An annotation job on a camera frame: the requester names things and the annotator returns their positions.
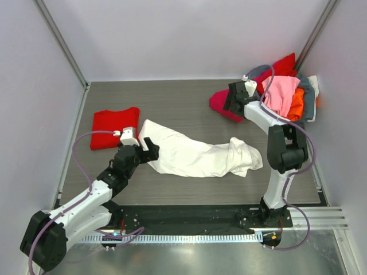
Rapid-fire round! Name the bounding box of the white printed t shirt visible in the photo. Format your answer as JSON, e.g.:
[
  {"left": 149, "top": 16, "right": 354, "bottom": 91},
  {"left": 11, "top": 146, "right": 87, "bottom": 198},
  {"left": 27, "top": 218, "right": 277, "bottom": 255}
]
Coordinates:
[{"left": 139, "top": 119, "right": 263, "bottom": 178}]

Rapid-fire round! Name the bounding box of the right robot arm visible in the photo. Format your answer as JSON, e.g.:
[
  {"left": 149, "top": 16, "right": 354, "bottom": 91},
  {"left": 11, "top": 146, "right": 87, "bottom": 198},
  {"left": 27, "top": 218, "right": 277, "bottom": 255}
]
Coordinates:
[{"left": 223, "top": 81, "right": 309, "bottom": 227}]

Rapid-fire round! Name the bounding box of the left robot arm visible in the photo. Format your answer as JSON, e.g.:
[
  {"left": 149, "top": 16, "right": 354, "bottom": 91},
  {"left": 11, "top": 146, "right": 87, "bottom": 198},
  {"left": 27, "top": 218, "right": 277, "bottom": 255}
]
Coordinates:
[{"left": 20, "top": 137, "right": 159, "bottom": 274}]

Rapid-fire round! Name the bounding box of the magenta t shirt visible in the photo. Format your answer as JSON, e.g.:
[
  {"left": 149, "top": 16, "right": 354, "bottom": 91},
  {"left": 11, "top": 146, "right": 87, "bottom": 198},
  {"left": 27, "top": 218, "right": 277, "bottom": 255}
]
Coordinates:
[{"left": 209, "top": 87, "right": 260, "bottom": 123}]

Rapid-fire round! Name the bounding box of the pink t shirt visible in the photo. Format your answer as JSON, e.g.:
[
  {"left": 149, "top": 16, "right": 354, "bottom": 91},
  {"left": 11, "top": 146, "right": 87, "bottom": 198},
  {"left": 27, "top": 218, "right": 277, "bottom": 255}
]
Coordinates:
[{"left": 264, "top": 76, "right": 300, "bottom": 117}]

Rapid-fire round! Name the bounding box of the folded red t shirt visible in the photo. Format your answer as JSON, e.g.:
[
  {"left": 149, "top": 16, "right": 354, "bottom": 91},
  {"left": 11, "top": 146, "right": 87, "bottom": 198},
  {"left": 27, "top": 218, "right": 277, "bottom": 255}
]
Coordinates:
[{"left": 90, "top": 107, "right": 140, "bottom": 151}]

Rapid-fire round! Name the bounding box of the red t shirt in basket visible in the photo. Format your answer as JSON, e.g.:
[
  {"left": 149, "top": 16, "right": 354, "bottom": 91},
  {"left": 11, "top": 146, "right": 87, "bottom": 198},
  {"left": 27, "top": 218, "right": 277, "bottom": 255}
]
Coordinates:
[{"left": 272, "top": 53, "right": 298, "bottom": 77}]

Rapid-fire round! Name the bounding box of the orange t shirt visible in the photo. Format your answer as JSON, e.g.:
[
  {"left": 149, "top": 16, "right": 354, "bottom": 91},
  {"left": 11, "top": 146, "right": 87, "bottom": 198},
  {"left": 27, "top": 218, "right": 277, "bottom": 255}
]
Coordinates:
[{"left": 286, "top": 88, "right": 304, "bottom": 121}]

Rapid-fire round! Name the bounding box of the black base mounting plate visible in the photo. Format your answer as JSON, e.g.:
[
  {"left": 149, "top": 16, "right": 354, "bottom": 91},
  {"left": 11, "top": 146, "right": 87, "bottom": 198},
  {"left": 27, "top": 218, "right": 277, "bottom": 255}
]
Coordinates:
[{"left": 103, "top": 205, "right": 293, "bottom": 235}]

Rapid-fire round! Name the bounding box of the grey t shirt in basket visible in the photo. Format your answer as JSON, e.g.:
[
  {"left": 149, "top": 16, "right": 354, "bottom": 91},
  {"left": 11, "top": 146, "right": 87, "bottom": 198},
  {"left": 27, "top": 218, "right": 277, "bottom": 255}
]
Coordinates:
[{"left": 296, "top": 73, "right": 316, "bottom": 118}]

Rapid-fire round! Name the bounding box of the grey-blue laundry basket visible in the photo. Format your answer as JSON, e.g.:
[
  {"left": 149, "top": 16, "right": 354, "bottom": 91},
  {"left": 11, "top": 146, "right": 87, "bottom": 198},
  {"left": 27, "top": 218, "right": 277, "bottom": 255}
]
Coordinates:
[{"left": 289, "top": 116, "right": 315, "bottom": 127}]

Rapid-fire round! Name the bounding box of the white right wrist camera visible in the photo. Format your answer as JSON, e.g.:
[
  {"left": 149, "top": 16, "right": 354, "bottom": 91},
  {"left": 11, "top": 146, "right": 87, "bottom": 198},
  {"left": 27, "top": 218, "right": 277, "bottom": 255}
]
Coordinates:
[{"left": 241, "top": 74, "right": 257, "bottom": 97}]

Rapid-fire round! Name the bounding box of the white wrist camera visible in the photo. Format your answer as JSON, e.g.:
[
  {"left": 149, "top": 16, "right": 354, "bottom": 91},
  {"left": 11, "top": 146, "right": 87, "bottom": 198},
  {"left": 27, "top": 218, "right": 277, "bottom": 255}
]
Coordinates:
[
  {"left": 113, "top": 127, "right": 139, "bottom": 146},
  {"left": 241, "top": 74, "right": 257, "bottom": 97}
]

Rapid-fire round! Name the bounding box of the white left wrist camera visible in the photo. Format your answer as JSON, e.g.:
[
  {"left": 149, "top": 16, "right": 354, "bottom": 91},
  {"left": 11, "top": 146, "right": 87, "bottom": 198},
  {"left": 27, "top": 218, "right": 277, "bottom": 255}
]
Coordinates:
[{"left": 113, "top": 127, "right": 139, "bottom": 146}]

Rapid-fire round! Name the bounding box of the slotted white cable duct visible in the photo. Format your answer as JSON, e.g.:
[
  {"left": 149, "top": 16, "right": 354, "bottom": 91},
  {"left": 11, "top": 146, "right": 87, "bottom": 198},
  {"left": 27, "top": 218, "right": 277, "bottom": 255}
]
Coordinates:
[{"left": 79, "top": 232, "right": 263, "bottom": 245}]

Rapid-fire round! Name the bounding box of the right aluminium corner post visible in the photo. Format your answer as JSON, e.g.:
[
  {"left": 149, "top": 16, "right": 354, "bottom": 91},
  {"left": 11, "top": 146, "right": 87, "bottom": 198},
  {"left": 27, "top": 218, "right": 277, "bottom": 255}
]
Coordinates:
[{"left": 294, "top": 0, "right": 340, "bottom": 71}]

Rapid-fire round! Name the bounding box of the aluminium corner post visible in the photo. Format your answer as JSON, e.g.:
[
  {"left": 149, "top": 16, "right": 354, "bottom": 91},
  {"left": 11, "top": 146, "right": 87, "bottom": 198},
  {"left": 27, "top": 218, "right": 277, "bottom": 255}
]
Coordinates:
[
  {"left": 294, "top": 0, "right": 340, "bottom": 71},
  {"left": 33, "top": 0, "right": 88, "bottom": 90}
]

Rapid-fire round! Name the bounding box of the aluminium frame rail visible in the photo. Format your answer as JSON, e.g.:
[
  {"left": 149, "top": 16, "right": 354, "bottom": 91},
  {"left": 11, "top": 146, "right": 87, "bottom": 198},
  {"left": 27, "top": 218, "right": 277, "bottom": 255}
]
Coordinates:
[{"left": 37, "top": 206, "right": 350, "bottom": 230}]

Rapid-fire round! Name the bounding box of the left aluminium corner post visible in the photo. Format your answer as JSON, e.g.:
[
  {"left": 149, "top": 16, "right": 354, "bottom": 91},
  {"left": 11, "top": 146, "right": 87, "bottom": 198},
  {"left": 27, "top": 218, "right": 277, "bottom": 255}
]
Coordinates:
[{"left": 33, "top": 0, "right": 88, "bottom": 90}]

